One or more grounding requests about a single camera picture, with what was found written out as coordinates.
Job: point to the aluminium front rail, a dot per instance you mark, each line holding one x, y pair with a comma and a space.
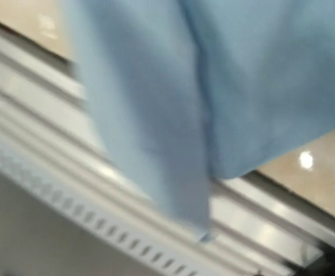
48, 148

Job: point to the light blue printed t-shirt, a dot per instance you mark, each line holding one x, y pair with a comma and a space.
181, 92

